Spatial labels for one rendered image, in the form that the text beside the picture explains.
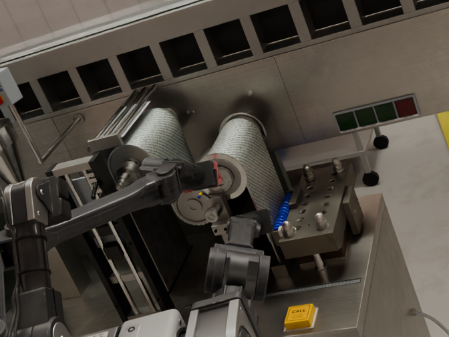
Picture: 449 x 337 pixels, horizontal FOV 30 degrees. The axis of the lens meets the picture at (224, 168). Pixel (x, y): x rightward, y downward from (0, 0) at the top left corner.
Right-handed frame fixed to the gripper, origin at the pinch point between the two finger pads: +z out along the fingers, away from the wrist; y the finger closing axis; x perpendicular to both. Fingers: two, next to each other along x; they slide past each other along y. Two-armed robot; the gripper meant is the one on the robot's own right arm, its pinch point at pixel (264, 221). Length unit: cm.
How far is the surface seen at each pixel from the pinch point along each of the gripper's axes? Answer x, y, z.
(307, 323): -27.9, 12.7, -17.1
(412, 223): -12, 3, 192
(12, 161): 33, -74, -12
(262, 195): 7.6, 0.2, 1.1
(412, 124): 45, -4, 292
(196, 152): 26.2, -26.7, 20.3
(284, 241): -6.5, 5.8, -2.9
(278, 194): 7.6, 0.2, 15.4
